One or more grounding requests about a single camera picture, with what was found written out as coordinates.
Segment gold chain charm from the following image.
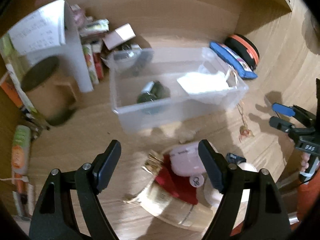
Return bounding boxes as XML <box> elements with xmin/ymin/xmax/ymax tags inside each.
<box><xmin>237</xmin><ymin>101</ymin><xmax>254</xmax><ymax>142</ymax></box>

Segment red pompom keychain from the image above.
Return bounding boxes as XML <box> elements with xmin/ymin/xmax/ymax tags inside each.
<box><xmin>155</xmin><ymin>154</ymin><xmax>199</xmax><ymax>205</ymax></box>

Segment gold cylindrical bottle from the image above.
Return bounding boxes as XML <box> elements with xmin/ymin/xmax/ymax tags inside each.
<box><xmin>123</xmin><ymin>180</ymin><xmax>214</xmax><ymax>232</ymax></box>

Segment right hand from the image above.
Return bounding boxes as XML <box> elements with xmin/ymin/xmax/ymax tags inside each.
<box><xmin>300</xmin><ymin>153</ymin><xmax>310</xmax><ymax>172</ymax></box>

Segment green orange tube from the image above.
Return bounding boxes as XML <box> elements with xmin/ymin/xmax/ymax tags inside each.
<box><xmin>11</xmin><ymin>125</ymin><xmax>31</xmax><ymax>176</ymax></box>

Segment blue zip pouch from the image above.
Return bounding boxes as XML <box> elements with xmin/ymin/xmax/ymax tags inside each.
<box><xmin>209</xmin><ymin>41</ymin><xmax>258</xmax><ymax>80</ymax></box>

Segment black orange round case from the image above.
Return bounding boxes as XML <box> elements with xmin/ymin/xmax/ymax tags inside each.
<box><xmin>224</xmin><ymin>34</ymin><xmax>260</xmax><ymax>70</ymax></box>

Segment white crumpled plastic bag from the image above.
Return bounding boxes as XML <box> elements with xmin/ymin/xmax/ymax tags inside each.
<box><xmin>177</xmin><ymin>65</ymin><xmax>239</xmax><ymax>105</ymax></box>

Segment brown mug with lid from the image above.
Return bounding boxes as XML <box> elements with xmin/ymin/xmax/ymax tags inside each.
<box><xmin>21</xmin><ymin>56</ymin><xmax>81</xmax><ymax>126</ymax></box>

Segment dark small bottle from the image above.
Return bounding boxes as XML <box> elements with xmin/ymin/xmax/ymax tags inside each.
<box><xmin>137</xmin><ymin>80</ymin><xmax>171</xmax><ymax>103</ymax></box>

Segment clear plastic storage bin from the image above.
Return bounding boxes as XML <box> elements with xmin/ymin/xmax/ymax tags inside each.
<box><xmin>106</xmin><ymin>47</ymin><xmax>249</xmax><ymax>133</ymax></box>

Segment fruit pattern book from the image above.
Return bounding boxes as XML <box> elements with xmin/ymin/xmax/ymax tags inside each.
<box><xmin>82</xmin><ymin>44</ymin><xmax>99</xmax><ymax>85</ymax></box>

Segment white pink small box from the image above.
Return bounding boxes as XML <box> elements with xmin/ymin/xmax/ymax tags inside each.
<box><xmin>103</xmin><ymin>23</ymin><xmax>136</xmax><ymax>50</ymax></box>

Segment white paper sheet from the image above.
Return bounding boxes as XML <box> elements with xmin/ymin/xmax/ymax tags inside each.
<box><xmin>8</xmin><ymin>0</ymin><xmax>66</xmax><ymax>55</ymax></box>

